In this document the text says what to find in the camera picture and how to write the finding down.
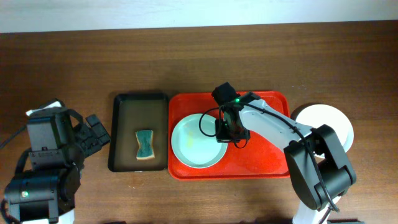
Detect light green plate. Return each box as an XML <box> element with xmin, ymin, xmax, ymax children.
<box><xmin>171</xmin><ymin>114</ymin><xmax>228</xmax><ymax>169</ymax></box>

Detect green and yellow sponge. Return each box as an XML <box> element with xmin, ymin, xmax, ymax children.
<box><xmin>136</xmin><ymin>129</ymin><xmax>155</xmax><ymax>160</ymax></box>

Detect white plate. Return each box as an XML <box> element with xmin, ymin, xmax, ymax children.
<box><xmin>291</xmin><ymin>104</ymin><xmax>354</xmax><ymax>152</ymax></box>

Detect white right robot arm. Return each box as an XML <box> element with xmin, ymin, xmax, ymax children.
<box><xmin>211</xmin><ymin>90</ymin><xmax>356</xmax><ymax>223</ymax></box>

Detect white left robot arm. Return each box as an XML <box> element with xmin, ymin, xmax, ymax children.
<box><xmin>1</xmin><ymin>112</ymin><xmax>110</xmax><ymax>223</ymax></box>

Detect red plastic tray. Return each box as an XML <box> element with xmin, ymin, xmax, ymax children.
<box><xmin>168</xmin><ymin>93</ymin><xmax>289</xmax><ymax>180</ymax></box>

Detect black rectangular tray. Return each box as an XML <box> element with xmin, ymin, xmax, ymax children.
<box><xmin>108</xmin><ymin>93</ymin><xmax>169</xmax><ymax>172</ymax></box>

